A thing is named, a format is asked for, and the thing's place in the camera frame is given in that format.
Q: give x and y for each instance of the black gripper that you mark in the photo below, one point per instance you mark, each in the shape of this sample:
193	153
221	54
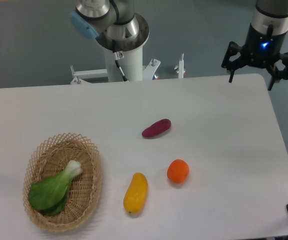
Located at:
261	47

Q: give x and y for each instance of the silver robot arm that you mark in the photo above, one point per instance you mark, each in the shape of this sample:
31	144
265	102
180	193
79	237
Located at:
275	13

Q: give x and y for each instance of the purple sweet potato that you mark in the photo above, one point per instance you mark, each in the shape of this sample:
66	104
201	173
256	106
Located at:
157	128

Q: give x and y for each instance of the orange fruit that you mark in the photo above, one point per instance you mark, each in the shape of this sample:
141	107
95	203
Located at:
178	171

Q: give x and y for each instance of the yellow mango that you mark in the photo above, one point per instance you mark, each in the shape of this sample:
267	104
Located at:
136	194

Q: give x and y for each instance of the woven wicker basket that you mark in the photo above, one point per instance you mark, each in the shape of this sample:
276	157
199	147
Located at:
50	158

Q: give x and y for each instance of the green bok choy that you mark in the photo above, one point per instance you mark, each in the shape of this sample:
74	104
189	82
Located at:
49	195

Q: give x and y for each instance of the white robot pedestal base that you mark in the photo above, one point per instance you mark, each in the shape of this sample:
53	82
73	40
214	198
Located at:
121	33

